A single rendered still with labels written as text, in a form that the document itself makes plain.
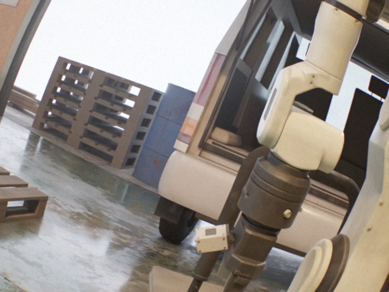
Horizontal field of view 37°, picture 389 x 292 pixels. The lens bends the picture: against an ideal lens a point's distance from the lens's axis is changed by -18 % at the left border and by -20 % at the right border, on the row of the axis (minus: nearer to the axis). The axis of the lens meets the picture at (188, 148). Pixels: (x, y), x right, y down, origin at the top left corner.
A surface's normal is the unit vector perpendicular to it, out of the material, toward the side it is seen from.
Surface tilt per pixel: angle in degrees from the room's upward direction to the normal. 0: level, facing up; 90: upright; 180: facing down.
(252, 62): 81
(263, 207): 100
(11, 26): 90
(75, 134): 90
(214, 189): 88
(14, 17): 90
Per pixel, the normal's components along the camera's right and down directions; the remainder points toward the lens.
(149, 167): -0.55, -0.17
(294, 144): -0.01, 0.27
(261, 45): -0.15, -0.18
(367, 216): -0.93, -0.36
